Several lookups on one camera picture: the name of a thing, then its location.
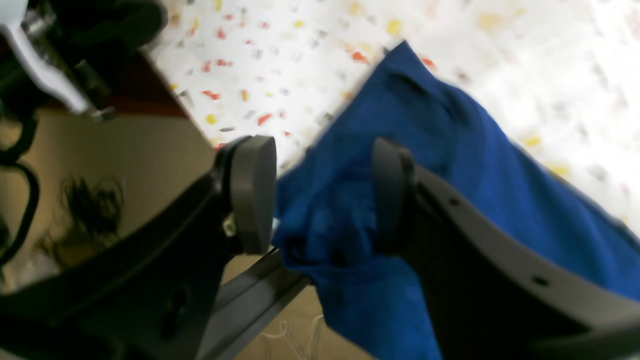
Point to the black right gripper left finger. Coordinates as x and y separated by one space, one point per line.
153 295

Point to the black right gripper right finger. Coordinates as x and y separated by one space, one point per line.
489 297

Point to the dark blue t-shirt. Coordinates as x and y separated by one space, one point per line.
327 211

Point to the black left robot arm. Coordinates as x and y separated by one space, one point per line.
105 33

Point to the terrazzo patterned tablecloth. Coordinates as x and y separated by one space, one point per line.
560 77

